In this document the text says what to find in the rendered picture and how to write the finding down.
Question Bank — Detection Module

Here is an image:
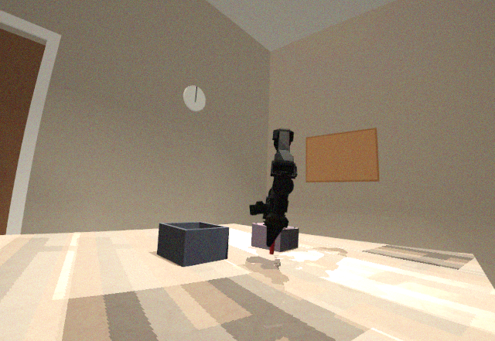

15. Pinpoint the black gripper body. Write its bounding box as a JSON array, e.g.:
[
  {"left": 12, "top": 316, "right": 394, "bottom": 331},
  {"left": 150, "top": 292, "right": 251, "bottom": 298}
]
[{"left": 262, "top": 195, "right": 288, "bottom": 228}]

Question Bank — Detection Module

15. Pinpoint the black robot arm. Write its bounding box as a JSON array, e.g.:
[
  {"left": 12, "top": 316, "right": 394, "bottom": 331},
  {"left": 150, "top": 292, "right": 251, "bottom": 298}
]
[{"left": 249, "top": 128, "right": 298, "bottom": 215}]

